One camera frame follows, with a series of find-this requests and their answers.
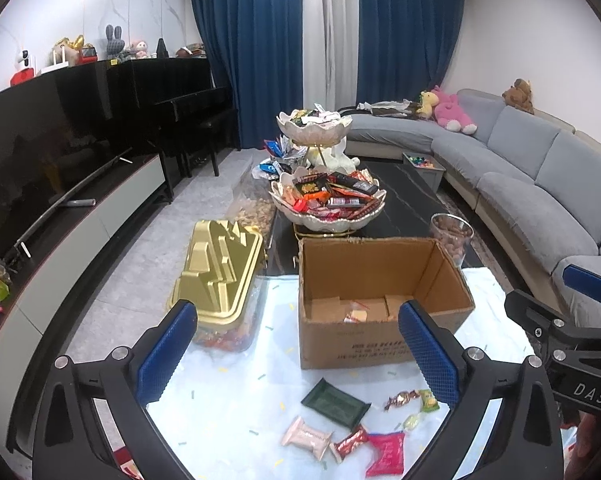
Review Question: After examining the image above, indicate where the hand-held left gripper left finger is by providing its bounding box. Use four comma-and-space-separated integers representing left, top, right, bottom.
33, 299, 198, 480

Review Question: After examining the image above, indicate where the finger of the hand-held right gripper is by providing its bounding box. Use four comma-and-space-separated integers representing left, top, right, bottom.
562, 263, 601, 311
504, 288, 601, 356

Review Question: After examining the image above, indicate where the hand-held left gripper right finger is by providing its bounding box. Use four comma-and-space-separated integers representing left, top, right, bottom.
398, 300, 566, 480

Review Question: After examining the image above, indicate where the brown twist-wrapped candy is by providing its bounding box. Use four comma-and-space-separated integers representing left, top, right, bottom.
383, 390, 420, 412

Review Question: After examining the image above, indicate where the brown cardboard box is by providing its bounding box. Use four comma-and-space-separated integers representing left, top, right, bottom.
298, 236, 476, 370

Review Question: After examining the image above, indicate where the dark green snack packet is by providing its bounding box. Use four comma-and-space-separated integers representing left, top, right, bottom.
300, 379, 372, 430

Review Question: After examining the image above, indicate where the magenta snack packet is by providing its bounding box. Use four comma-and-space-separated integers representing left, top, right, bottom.
365, 431, 406, 478

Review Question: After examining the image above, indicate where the red candy packet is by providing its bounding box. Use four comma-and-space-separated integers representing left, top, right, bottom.
329, 424, 370, 463

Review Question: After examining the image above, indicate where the pale pink snack packet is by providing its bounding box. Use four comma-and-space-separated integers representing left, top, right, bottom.
280, 416, 334, 461

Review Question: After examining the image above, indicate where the pile of red black snacks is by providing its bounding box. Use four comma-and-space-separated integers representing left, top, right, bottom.
280, 170, 381, 221

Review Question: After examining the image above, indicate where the pile of small white snacks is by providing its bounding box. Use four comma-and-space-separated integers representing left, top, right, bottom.
283, 102, 344, 128

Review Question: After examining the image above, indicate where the person's right hand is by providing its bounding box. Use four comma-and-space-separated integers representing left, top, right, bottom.
568, 412, 601, 480

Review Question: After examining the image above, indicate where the white confetti table mat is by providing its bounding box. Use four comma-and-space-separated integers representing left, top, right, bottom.
63, 265, 556, 480

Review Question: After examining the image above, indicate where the clear container with gold lid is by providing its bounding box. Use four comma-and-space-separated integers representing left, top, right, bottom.
166, 219, 266, 353

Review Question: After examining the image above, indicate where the glass jar of nuts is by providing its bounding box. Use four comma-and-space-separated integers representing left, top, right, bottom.
429, 213, 475, 269

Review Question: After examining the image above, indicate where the grey sectional sofa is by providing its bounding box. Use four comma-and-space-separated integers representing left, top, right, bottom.
341, 89, 601, 331

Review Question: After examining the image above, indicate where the white black television cabinet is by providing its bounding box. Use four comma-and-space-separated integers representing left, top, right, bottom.
0, 152, 174, 461

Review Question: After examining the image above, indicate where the clear bag of nuts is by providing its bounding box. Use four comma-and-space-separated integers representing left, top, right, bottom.
228, 180, 278, 236

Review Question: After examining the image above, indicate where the small grey candy box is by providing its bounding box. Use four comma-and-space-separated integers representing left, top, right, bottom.
402, 152, 446, 192

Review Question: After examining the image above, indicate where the brown teddy bear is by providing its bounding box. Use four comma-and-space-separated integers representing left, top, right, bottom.
503, 79, 535, 115

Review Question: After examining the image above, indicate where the white ornament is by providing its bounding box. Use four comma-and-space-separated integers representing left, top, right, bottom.
308, 142, 361, 176

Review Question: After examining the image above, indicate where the pink plush toy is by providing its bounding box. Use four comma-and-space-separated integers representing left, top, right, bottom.
429, 86, 477, 135

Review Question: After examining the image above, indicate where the pile of foil snack packets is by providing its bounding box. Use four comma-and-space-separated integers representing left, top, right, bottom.
253, 139, 311, 181

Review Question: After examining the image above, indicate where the yellow green plush toy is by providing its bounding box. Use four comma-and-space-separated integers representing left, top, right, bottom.
417, 91, 439, 118

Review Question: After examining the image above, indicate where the black piano bench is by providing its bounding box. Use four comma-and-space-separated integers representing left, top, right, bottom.
178, 109, 238, 178

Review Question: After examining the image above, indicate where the curved black television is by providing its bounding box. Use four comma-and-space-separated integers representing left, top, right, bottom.
0, 67, 134, 266

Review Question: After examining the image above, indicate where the two-tier white snack stand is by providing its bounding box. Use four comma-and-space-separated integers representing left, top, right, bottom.
270, 105, 385, 241

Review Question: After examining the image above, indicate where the dark cloth with white paper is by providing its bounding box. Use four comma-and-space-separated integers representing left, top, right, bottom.
358, 100, 421, 118

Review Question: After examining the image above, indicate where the black upright piano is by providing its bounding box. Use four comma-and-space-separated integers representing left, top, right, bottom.
105, 56, 238, 181

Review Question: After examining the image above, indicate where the narrow blue curtain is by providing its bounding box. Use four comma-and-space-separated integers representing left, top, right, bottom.
353, 0, 466, 111

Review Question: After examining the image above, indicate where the white rack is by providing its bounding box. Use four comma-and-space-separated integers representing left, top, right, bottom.
40, 44, 71, 73

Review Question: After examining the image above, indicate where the grey bunny plush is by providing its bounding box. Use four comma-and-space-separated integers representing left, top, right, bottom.
104, 24, 124, 63

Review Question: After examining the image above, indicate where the wide blue curtain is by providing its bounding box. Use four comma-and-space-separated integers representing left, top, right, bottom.
188, 0, 306, 151

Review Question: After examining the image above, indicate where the tan plush toy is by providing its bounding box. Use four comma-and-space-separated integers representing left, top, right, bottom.
55, 35, 86, 66

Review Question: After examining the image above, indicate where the white sheer curtain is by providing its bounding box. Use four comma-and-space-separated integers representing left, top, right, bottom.
300, 0, 361, 113

